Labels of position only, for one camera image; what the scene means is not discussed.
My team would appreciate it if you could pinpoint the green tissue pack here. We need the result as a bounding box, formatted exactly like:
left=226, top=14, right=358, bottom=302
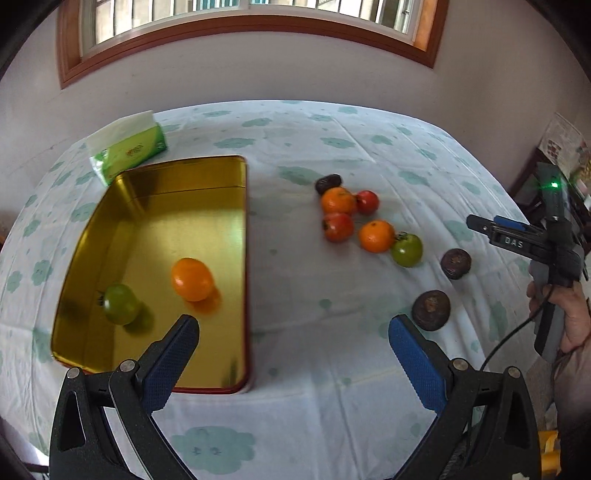
left=86, top=111, right=169, bottom=188

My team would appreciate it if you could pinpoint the dark wooden cabinet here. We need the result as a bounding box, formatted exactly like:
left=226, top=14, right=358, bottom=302
left=508, top=147, right=591, bottom=241

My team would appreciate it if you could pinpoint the gold and red tin box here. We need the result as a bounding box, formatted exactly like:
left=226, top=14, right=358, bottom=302
left=50, top=155, right=252, bottom=395

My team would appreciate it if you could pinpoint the wooden framed window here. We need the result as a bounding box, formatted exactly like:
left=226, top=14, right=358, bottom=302
left=56, top=0, right=450, bottom=90

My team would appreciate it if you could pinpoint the yellow object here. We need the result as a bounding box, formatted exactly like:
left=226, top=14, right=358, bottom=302
left=538, top=429, right=561, bottom=480

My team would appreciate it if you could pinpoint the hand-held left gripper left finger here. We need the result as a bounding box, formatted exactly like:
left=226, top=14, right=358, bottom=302
left=48, top=314, right=201, bottom=480

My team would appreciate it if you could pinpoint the dark dried date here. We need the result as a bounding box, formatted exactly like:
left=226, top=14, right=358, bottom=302
left=315, top=174, right=343, bottom=195

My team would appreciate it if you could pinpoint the person's right hand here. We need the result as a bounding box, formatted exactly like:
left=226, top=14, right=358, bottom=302
left=526, top=279, right=591, bottom=354

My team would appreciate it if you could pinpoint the wall calendar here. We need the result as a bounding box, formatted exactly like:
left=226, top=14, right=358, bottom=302
left=538, top=112, right=591, bottom=174

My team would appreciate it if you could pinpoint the dark passion fruit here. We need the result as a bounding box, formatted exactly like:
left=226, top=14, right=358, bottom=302
left=412, top=290, right=450, bottom=332
left=440, top=248, right=472, bottom=281

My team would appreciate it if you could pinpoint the white green-patterned tablecloth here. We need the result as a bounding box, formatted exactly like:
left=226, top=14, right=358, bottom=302
left=0, top=99, right=561, bottom=480

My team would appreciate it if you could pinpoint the large orange mandarin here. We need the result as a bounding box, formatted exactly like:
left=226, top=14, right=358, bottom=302
left=321, top=186, right=358, bottom=215

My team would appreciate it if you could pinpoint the person's right forearm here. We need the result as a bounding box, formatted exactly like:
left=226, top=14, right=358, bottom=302
left=551, top=342, right=591, bottom=480

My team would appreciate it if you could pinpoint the red tomato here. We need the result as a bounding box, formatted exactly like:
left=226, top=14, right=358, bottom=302
left=322, top=212, right=355, bottom=243
left=355, top=190, right=380, bottom=216

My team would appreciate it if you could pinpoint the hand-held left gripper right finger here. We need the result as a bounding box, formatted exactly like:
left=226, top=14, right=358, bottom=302
left=388, top=314, right=542, bottom=480

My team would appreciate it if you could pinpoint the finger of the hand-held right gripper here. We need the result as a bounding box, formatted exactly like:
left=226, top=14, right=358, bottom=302
left=493, top=215, right=533, bottom=233
left=466, top=214, right=497, bottom=237

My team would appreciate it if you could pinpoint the green tomato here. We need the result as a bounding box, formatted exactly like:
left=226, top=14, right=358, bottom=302
left=392, top=233, right=424, bottom=268
left=97, top=283, right=140, bottom=326

